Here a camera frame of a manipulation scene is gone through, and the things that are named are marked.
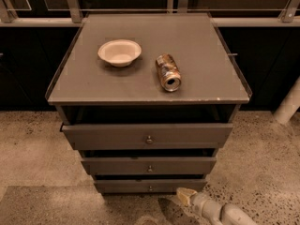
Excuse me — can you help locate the grey middle drawer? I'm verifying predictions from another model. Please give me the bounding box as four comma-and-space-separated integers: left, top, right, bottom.
82, 157, 217, 175

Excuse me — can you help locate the grey bottom drawer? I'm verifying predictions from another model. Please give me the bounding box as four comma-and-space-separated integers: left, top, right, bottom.
95, 179, 206, 194

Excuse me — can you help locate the grey drawer cabinet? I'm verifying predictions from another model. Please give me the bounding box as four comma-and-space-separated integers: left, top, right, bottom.
46, 14, 251, 183

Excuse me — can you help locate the grey top drawer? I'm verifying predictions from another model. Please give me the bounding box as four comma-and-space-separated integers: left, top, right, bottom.
62, 123, 233, 150

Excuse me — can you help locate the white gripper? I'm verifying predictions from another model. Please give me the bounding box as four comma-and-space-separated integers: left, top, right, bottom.
176, 187, 223, 225

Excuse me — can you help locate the grey drawer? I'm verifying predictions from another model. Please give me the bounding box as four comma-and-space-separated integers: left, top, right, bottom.
82, 157, 217, 175
95, 179, 206, 194
62, 123, 233, 150

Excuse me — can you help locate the white pipe post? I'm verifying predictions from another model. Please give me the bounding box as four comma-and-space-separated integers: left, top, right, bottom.
274, 77, 300, 125

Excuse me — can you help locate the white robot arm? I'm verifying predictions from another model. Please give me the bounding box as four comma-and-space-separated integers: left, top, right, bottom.
176, 187, 258, 225

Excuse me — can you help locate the white paper bowl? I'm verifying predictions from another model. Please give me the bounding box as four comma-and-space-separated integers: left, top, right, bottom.
97, 39, 142, 68

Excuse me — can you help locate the crushed soda can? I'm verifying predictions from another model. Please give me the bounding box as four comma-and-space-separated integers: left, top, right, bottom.
156, 53, 181, 92

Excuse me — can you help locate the metal window frame railing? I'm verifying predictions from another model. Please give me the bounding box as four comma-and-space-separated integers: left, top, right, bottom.
1, 0, 300, 27

